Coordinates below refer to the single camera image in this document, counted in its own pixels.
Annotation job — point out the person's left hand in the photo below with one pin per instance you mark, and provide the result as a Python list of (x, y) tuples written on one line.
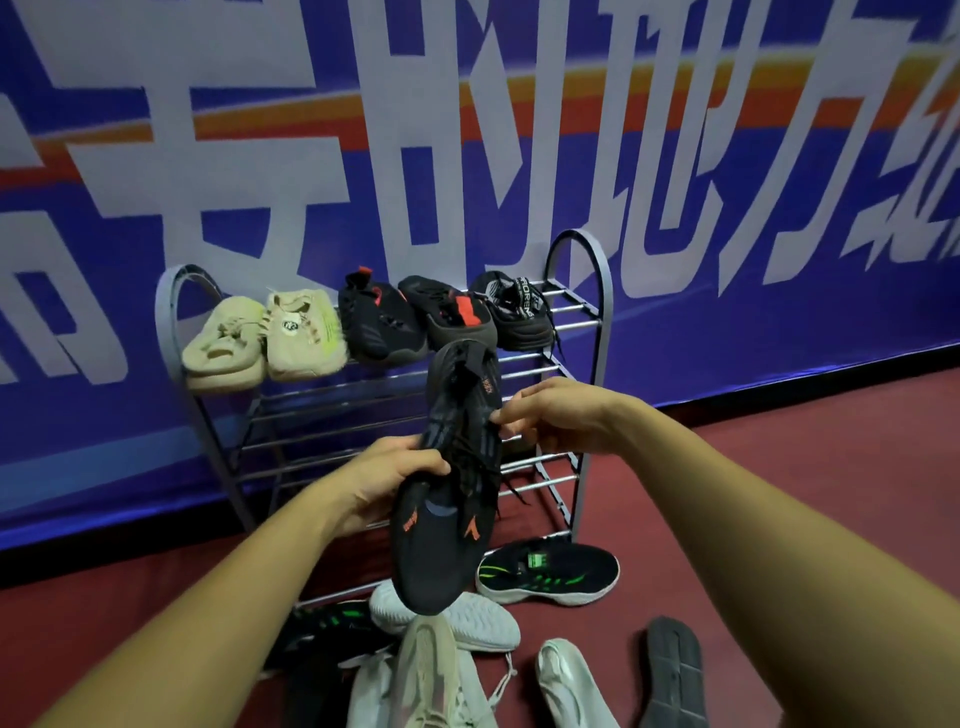
[(375, 484)]

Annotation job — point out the person's right hand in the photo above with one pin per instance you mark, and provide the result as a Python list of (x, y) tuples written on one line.
[(570, 416)]

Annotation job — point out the grey metal shoe rack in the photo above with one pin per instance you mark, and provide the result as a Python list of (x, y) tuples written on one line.
[(591, 412)]

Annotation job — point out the black shoe orange marks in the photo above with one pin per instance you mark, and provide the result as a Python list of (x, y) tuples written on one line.
[(442, 540)]

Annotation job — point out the black green sneaker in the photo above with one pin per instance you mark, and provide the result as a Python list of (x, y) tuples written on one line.
[(330, 626), (555, 570)]

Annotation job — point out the beige sneaker green stripe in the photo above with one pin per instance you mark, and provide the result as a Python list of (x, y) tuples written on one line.
[(307, 345)]

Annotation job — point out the grey white sneaker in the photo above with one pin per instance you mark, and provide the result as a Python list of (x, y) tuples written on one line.
[(480, 622), (480, 690)]

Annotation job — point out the beige knit sneaker plain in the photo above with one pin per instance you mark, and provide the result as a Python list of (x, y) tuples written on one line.
[(225, 360)]

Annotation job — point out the tan chunky sneaker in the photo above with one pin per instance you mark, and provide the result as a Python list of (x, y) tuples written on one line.
[(427, 675)]

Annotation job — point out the white knit sneaker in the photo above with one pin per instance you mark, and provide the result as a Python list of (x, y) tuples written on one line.
[(574, 690), (371, 697)]

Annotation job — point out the black orange sneaker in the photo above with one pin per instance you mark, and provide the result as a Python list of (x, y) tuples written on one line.
[(671, 675)]

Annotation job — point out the person's right forearm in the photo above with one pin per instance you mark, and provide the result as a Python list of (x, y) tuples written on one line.
[(810, 600)]

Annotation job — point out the person's left forearm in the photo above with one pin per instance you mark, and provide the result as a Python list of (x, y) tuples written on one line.
[(210, 630)]

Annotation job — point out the blue printed wall banner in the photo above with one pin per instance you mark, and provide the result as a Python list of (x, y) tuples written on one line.
[(750, 337)]

